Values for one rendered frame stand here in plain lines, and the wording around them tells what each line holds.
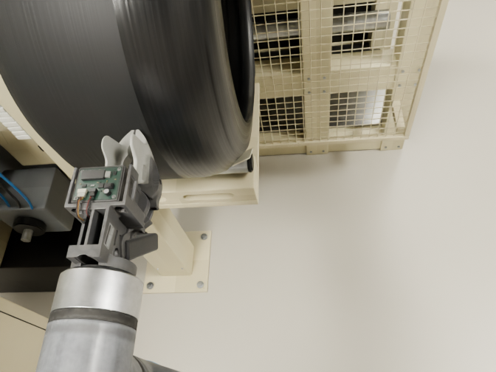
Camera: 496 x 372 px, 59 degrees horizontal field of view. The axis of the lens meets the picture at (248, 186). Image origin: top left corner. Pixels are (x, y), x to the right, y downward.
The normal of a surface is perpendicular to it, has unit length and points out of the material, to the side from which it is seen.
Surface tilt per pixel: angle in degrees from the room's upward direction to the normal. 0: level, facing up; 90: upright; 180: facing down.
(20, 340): 90
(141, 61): 63
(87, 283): 13
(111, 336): 50
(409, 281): 0
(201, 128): 87
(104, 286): 30
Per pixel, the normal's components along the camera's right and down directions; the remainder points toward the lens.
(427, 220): -0.14, -0.51
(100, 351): 0.52, -0.42
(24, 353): 0.99, -0.05
